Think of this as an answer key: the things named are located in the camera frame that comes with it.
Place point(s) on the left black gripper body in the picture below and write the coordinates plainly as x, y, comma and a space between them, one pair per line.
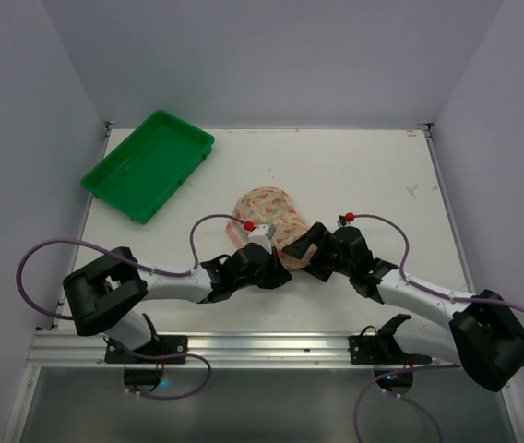
267, 270

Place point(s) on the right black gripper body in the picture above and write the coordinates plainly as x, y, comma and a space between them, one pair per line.
319, 254

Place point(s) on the floral mesh laundry bag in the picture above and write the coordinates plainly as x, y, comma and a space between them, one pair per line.
269, 204

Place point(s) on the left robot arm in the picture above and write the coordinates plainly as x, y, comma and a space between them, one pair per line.
102, 295

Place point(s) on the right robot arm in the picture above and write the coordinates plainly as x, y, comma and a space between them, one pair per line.
482, 336

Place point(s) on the green plastic tray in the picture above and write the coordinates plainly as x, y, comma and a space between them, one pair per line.
147, 167

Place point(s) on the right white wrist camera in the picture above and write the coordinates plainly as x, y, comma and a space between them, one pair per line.
345, 219

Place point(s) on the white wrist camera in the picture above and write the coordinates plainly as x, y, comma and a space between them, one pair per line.
345, 219
262, 235

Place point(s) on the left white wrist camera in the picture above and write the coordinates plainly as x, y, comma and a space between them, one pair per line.
262, 235

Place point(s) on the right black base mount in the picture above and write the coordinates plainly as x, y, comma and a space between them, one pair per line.
382, 349

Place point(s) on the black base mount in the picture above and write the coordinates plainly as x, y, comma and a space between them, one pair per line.
164, 345
382, 349

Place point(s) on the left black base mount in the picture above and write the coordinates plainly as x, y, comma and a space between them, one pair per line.
164, 345

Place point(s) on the aluminium mounting rail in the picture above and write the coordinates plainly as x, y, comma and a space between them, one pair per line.
63, 348

